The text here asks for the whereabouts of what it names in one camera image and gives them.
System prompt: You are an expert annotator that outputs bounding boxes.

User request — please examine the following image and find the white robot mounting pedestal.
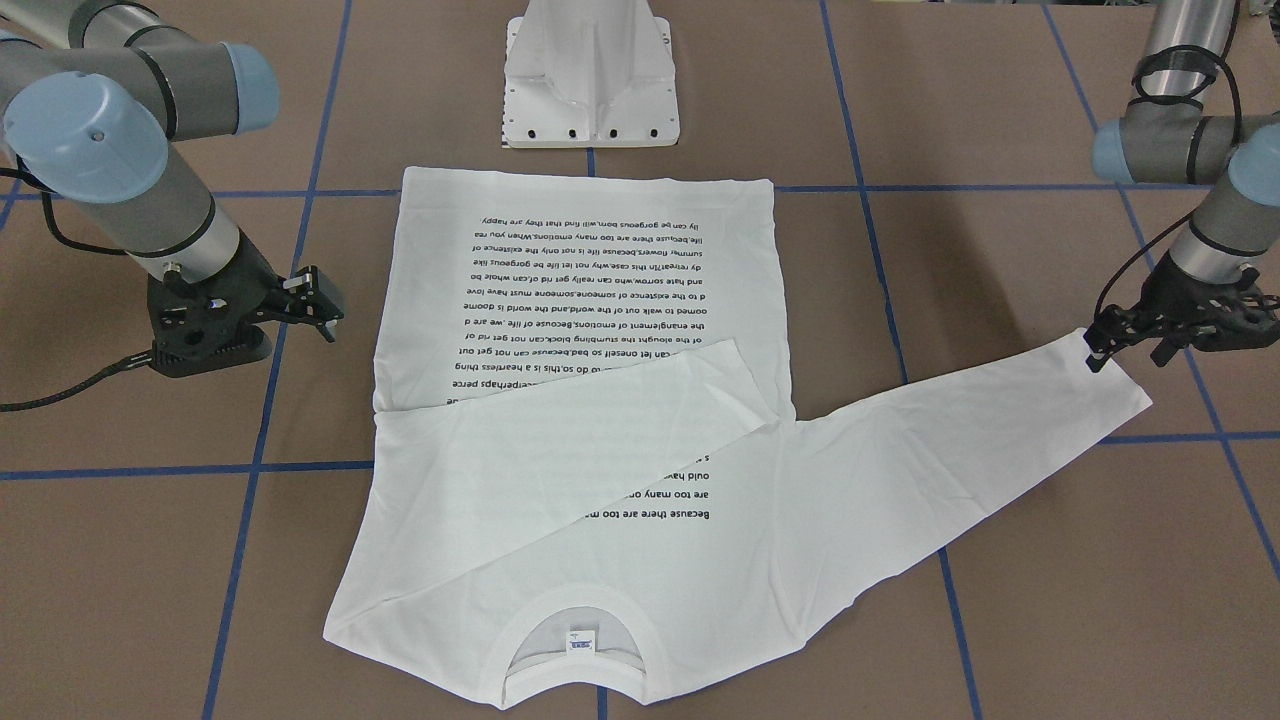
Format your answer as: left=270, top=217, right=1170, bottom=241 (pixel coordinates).
left=502, top=1, right=681, bottom=149

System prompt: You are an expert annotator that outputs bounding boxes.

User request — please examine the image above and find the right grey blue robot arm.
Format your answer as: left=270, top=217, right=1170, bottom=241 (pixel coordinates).
left=3, top=1, right=346, bottom=377

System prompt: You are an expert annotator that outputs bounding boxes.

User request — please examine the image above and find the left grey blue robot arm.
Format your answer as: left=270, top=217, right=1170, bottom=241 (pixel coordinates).
left=1085, top=1, right=1279, bottom=372

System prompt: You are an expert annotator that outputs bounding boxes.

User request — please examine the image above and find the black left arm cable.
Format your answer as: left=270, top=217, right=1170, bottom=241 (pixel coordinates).
left=1096, top=44, right=1245, bottom=323

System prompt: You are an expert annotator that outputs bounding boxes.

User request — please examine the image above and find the white long-sleeve printed shirt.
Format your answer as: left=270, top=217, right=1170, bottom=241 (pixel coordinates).
left=323, top=167, right=1149, bottom=708

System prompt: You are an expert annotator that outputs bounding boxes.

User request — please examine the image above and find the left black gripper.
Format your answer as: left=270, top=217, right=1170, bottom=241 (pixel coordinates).
left=1084, top=256, right=1279, bottom=373

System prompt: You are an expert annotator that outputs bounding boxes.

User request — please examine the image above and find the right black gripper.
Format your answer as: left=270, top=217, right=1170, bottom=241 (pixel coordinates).
left=147, top=234, right=346, bottom=378

